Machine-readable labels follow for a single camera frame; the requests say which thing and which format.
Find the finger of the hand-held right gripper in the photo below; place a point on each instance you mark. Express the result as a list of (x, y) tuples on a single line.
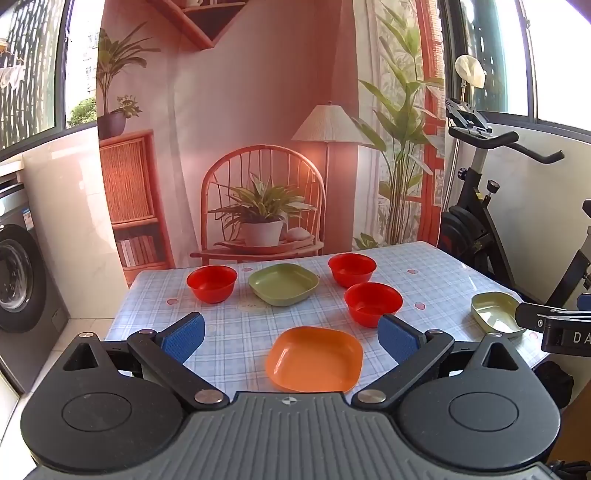
[(531, 316)]

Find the green square plate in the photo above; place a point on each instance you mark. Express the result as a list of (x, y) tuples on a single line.
[(284, 284)]

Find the white cloth on pole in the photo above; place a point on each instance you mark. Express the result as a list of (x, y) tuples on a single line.
[(471, 71)]

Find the orange square plate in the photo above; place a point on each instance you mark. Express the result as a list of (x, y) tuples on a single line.
[(316, 357)]

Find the yellow-green square plate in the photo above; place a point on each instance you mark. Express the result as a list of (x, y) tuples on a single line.
[(494, 311)]

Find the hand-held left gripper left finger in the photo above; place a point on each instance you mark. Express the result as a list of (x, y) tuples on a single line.
[(185, 336)]

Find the blue checked tablecloth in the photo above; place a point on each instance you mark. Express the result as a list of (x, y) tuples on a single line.
[(258, 323)]

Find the red bowl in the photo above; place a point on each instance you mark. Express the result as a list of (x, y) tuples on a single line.
[(373, 304), (352, 270), (212, 284)]

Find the black exercise bike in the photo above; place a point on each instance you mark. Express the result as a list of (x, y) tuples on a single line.
[(480, 217)]

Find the grey washing machine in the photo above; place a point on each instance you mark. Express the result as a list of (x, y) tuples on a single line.
[(23, 286)]

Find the printed room backdrop cloth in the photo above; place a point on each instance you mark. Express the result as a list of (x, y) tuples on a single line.
[(258, 106)]

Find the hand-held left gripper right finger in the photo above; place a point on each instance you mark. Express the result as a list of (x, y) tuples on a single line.
[(396, 337)]

